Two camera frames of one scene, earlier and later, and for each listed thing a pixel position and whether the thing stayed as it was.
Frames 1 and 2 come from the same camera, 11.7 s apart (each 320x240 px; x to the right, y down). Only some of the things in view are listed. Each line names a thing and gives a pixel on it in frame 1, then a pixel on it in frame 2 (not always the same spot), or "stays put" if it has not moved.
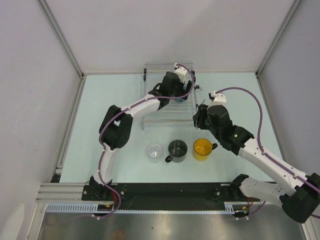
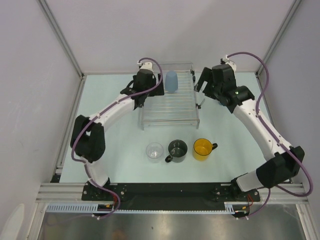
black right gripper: x=199 y=117 → x=207 y=75
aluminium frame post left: x=58 y=30 stays put
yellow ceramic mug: x=202 y=148 stays put
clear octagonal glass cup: x=154 y=151 stays put
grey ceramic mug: x=177 y=149 stays put
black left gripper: x=181 y=90 → x=158 y=90
